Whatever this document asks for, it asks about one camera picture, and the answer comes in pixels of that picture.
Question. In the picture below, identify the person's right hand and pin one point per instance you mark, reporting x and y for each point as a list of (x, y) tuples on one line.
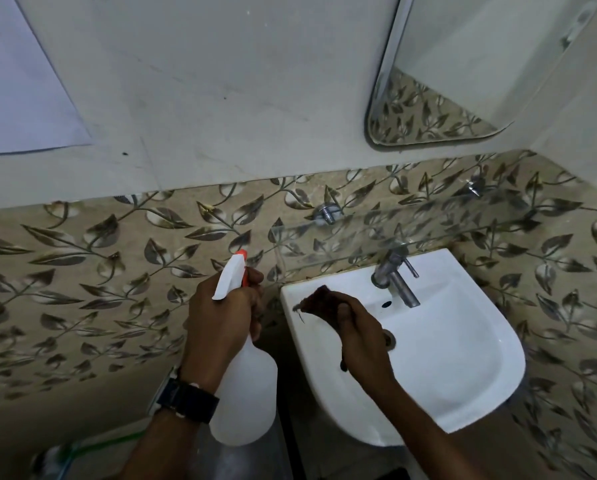
[(366, 352)]

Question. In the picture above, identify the person's left hand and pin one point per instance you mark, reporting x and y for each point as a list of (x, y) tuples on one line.
[(213, 334)]

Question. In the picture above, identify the person's right thumb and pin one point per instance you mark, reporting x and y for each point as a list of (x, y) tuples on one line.
[(344, 322)]

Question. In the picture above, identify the person's left fingers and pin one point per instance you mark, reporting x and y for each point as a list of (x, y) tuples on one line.
[(256, 299)]

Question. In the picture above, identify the brown cleaning cloth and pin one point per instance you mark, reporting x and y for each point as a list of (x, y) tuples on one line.
[(321, 304)]

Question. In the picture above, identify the white spray bottle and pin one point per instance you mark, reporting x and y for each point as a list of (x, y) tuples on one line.
[(248, 394)]

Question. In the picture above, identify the person's left forearm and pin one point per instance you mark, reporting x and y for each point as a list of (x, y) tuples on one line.
[(166, 449)]

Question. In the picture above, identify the person's right forearm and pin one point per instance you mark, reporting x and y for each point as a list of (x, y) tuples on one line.
[(423, 434)]

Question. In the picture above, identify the sink drain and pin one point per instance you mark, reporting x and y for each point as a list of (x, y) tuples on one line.
[(389, 339)]

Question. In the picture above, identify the metal faucet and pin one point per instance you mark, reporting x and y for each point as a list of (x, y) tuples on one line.
[(396, 279)]

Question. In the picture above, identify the glass shelf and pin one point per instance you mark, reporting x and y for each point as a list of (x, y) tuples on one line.
[(378, 234)]

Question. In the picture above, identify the white ceramic sink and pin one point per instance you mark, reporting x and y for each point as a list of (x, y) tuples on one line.
[(443, 359)]

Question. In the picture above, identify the black wristwatch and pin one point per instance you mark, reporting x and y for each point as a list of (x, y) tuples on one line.
[(191, 398)]

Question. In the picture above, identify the white paper sheet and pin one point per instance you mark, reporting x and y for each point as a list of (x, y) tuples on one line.
[(18, 79)]

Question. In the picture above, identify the wall mirror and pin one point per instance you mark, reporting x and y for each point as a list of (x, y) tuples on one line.
[(458, 64)]

